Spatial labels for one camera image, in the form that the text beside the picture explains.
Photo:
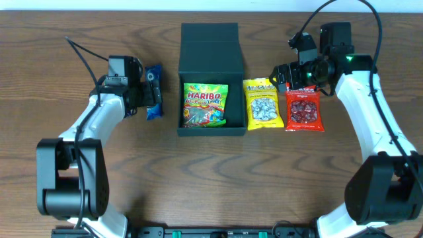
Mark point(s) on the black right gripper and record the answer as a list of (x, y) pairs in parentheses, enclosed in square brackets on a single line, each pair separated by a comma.
[(281, 78)]

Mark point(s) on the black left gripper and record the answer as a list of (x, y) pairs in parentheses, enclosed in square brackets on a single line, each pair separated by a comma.
[(156, 91)]

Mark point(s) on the blue Oreo cookie pack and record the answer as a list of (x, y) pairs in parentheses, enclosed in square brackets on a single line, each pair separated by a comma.
[(153, 76)]

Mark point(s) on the green Haribo gummy bag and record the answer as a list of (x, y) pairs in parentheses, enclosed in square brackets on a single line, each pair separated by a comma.
[(204, 105)]

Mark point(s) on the red Hacks candy bag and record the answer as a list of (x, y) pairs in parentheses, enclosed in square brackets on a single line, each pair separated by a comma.
[(303, 110)]

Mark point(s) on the yellow Hacks candy bag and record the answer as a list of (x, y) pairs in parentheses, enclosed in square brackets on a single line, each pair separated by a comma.
[(262, 104)]

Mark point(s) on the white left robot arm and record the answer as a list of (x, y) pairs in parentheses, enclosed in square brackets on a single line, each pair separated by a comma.
[(72, 181)]

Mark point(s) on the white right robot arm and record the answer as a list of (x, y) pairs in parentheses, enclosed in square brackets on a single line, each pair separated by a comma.
[(387, 188)]

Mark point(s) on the dark green gift box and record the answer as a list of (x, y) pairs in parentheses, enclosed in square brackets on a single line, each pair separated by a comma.
[(210, 53)]

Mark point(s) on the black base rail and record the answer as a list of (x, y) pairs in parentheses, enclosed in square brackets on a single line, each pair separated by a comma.
[(160, 232)]

